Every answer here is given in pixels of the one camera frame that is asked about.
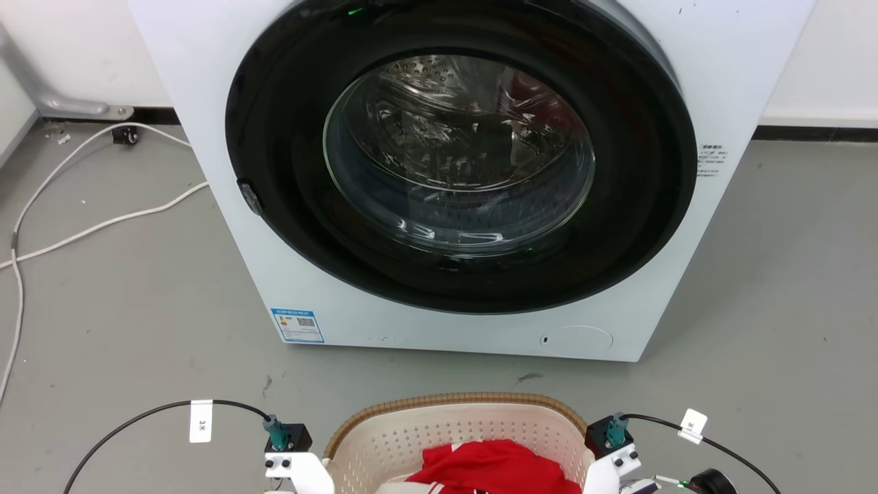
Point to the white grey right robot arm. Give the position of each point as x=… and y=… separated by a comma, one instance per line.
x=713, y=482

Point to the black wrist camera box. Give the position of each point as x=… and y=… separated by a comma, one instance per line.
x=295, y=438
x=600, y=432

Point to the black round washing machine door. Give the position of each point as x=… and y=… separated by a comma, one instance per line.
x=288, y=137

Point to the grey metal pipe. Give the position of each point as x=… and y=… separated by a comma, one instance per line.
x=55, y=103

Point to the printed text warning sticker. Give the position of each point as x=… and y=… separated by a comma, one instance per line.
x=711, y=162

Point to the white garment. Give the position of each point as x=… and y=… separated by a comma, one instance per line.
x=405, y=487

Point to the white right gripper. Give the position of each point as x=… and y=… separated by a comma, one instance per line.
x=603, y=473

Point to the small black floor plug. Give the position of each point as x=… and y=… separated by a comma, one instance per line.
x=126, y=136

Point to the beige plastic laundry basket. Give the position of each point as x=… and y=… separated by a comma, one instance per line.
x=384, y=439

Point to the white front-loading washing machine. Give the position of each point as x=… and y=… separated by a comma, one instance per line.
x=727, y=82

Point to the red garment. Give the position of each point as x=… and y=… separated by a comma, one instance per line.
x=494, y=463

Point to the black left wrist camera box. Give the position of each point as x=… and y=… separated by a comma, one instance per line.
x=295, y=438

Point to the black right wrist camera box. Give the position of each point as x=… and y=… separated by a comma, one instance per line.
x=600, y=432

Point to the round white filter cover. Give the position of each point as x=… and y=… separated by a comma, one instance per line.
x=576, y=341

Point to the blue energy label sticker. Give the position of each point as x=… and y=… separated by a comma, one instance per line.
x=298, y=326

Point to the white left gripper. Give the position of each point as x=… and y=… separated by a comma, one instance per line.
x=302, y=470

